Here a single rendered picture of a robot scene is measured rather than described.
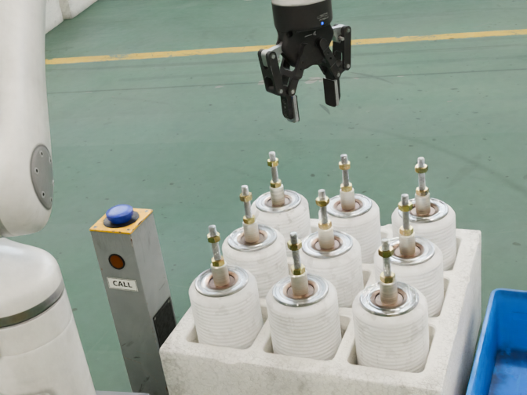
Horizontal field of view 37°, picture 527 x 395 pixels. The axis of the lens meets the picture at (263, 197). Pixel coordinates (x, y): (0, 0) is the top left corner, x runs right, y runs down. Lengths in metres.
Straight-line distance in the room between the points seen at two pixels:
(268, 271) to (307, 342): 0.17
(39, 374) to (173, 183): 1.31
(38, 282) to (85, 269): 1.02
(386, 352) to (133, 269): 0.39
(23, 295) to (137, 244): 0.48
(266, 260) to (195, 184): 0.85
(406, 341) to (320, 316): 0.11
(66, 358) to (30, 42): 0.28
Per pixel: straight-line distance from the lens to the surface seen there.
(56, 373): 0.74
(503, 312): 1.30
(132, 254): 1.16
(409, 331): 1.00
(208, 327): 1.10
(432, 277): 1.10
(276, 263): 1.17
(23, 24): 0.72
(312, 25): 0.99
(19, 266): 0.72
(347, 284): 1.14
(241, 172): 2.00
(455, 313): 1.12
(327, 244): 1.14
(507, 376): 1.30
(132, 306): 1.22
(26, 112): 0.67
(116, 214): 1.16
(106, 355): 1.45
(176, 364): 1.12
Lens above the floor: 0.84
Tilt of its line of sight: 27 degrees down
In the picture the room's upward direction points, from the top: 8 degrees counter-clockwise
